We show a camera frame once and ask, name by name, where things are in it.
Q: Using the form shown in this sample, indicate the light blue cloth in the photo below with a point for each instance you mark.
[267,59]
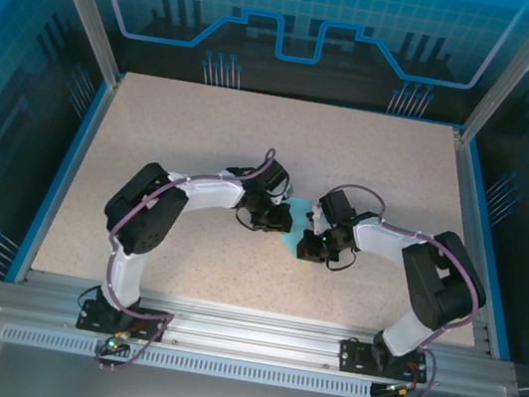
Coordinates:
[299,214]

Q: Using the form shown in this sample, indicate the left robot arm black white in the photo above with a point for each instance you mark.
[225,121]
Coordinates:
[147,210]

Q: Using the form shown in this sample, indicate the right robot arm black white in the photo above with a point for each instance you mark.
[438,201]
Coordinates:
[442,282]

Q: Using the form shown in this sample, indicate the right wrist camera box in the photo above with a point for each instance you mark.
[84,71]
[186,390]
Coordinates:
[315,215]

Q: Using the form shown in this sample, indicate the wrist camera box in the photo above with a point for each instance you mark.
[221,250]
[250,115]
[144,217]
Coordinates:
[289,193]
[315,215]

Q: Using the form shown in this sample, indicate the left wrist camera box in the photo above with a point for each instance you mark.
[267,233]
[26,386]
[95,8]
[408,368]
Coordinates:
[289,193]

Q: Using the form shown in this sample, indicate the aluminium front rail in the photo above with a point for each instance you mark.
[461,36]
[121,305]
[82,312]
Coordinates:
[253,330]

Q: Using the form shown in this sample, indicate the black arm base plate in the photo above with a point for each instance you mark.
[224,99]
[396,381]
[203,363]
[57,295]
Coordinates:
[90,314]
[355,356]

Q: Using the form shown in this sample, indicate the side rail with blue edge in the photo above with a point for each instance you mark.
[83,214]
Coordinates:
[75,153]
[473,216]

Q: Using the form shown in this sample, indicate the aluminium frame post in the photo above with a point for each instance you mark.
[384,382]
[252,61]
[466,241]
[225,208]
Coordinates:
[85,4]
[516,72]

